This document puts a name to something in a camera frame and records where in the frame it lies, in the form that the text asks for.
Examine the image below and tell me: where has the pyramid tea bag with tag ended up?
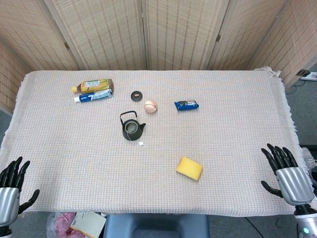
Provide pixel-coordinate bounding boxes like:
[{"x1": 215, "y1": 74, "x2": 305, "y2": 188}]
[{"x1": 125, "y1": 123, "x2": 145, "y2": 146}]

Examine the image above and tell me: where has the blue white toothpaste tube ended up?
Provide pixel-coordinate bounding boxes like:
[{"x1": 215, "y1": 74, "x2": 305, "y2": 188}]
[{"x1": 73, "y1": 88, "x2": 114, "y2": 103}]

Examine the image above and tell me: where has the black floor cable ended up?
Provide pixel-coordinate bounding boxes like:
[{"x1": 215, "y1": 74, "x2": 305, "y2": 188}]
[{"x1": 245, "y1": 217, "x2": 264, "y2": 238}]

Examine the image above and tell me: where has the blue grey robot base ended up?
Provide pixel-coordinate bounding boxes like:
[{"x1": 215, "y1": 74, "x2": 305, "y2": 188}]
[{"x1": 103, "y1": 213, "x2": 211, "y2": 238}]

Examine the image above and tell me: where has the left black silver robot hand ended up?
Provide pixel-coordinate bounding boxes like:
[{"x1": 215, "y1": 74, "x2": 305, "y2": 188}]
[{"x1": 0, "y1": 156, "x2": 40, "y2": 228}]

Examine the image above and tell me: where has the pink ball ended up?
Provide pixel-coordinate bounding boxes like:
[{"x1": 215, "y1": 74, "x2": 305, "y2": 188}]
[{"x1": 144, "y1": 100, "x2": 159, "y2": 114}]

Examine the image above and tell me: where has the woven bamboo folding screen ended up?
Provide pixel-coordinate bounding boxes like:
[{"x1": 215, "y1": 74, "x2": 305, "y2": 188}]
[{"x1": 0, "y1": 0, "x2": 317, "y2": 115}]

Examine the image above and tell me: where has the pale woven tablecloth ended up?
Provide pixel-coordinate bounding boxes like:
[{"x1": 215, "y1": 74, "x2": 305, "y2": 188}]
[{"x1": 0, "y1": 65, "x2": 304, "y2": 218}]

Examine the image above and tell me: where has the blue cookie packet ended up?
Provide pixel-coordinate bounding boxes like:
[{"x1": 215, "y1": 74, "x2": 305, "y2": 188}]
[{"x1": 174, "y1": 99, "x2": 200, "y2": 112}]

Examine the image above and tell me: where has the yellow drink bottle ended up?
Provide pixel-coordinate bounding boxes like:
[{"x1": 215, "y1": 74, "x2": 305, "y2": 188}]
[{"x1": 71, "y1": 78, "x2": 115, "y2": 94}]

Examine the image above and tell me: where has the black cast iron teapot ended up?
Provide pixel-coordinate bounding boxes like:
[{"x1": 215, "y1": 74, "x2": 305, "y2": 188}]
[{"x1": 119, "y1": 111, "x2": 147, "y2": 142}]

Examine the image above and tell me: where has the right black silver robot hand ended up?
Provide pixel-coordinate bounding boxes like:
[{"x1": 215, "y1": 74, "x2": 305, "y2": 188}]
[{"x1": 261, "y1": 143, "x2": 316, "y2": 206}]

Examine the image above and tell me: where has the yellow sponge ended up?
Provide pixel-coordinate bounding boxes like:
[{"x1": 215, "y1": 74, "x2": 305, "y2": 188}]
[{"x1": 176, "y1": 156, "x2": 204, "y2": 182}]

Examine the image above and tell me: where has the white power strip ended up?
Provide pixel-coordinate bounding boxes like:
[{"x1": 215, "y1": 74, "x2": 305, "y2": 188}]
[{"x1": 300, "y1": 71, "x2": 317, "y2": 81}]

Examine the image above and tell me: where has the white book with orange edge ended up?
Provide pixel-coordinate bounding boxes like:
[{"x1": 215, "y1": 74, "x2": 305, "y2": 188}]
[{"x1": 69, "y1": 211, "x2": 107, "y2": 238}]

